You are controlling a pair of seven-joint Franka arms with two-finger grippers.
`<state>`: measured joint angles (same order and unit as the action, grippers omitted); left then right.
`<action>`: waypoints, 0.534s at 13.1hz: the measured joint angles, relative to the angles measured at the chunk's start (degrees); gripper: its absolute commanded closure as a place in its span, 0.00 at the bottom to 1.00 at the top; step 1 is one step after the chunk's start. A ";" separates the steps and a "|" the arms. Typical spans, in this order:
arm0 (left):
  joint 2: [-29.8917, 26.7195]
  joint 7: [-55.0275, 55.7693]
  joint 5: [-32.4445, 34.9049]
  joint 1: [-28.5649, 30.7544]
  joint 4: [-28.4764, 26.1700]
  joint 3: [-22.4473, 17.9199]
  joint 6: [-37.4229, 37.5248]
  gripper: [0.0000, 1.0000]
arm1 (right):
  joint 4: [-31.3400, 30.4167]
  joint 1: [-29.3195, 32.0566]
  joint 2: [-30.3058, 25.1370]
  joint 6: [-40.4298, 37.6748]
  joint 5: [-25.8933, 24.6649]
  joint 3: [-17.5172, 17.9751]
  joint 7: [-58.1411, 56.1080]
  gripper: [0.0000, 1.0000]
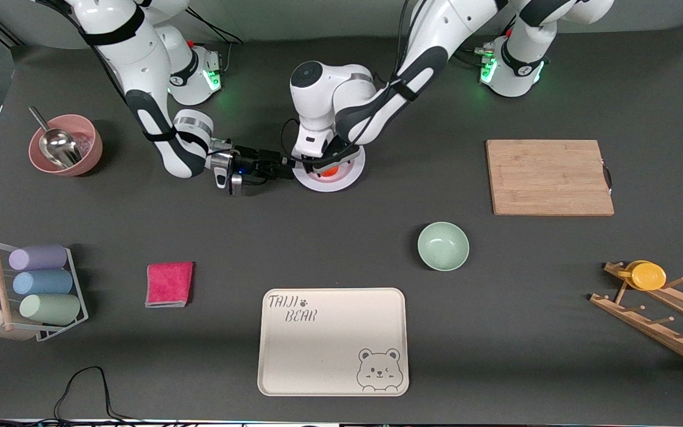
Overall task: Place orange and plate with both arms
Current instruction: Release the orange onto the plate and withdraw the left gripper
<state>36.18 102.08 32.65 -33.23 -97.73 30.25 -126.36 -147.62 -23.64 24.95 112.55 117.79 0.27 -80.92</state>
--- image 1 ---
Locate white round plate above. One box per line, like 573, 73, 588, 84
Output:
292, 145, 366, 193

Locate mint green bowl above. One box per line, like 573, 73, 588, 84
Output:
417, 222, 470, 272

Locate pink folded cloth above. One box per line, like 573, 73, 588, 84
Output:
145, 262, 194, 308

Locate pink bowl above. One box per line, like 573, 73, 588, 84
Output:
28, 114, 104, 177

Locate beige bear print tray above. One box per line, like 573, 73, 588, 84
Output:
257, 288, 410, 397

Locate metal scoop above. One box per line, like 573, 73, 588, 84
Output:
28, 106, 82, 168

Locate bamboo cutting board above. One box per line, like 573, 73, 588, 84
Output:
486, 139, 615, 217

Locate purple cup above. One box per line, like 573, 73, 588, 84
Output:
8, 245, 68, 272

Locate blue cup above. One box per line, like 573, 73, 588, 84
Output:
12, 270, 74, 296

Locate pale green cup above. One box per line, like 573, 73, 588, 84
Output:
19, 294, 81, 326

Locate yellow mug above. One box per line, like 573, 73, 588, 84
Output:
618, 260, 668, 291

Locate wooden peg drying rack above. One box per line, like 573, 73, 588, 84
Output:
589, 261, 683, 374

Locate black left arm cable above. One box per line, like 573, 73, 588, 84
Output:
281, 0, 422, 164

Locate black right arm base cable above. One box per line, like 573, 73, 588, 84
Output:
187, 5, 245, 73

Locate black cable on table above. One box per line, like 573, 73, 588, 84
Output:
53, 366, 141, 423

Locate white wire cup rack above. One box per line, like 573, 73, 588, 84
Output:
0, 238, 90, 343

